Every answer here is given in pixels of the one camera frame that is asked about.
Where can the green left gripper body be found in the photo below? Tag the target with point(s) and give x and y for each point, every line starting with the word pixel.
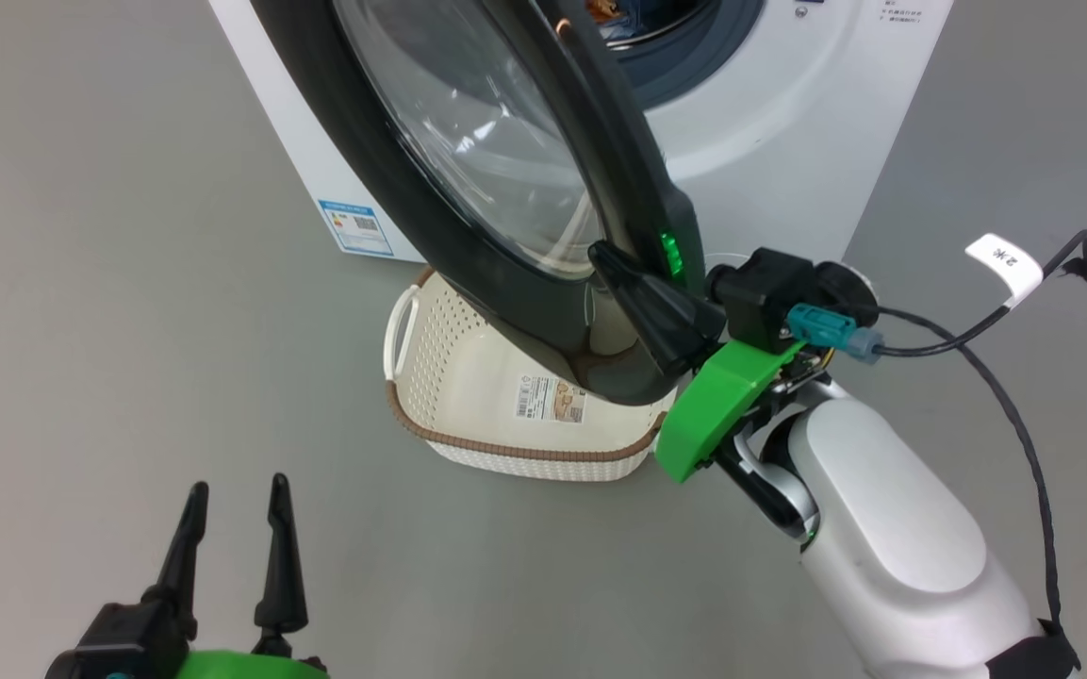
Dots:
pixel 251 668

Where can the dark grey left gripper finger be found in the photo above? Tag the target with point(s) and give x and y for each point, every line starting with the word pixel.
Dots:
pixel 180 566
pixel 281 575

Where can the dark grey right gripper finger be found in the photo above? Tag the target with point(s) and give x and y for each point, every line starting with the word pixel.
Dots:
pixel 666 321

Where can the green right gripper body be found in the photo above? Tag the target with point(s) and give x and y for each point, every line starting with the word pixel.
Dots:
pixel 713 396

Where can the black round glass washer door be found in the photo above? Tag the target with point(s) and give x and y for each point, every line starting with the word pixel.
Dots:
pixel 392 179

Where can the blue bear-print garment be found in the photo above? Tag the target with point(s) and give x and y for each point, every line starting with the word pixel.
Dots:
pixel 611 11

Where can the white front-load washing machine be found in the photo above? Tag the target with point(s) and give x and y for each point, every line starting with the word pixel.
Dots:
pixel 769 141

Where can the paper basket product label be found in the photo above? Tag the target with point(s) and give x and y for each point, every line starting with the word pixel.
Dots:
pixel 551 398

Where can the cream perforated laundry basket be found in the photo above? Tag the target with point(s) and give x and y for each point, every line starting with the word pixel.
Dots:
pixel 468 377

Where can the blue energy label sticker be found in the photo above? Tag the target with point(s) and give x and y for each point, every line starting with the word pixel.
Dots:
pixel 356 226

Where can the small printed text label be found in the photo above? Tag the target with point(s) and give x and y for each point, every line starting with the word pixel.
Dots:
pixel 903 9

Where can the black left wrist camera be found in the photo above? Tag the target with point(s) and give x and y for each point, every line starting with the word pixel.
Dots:
pixel 128 641

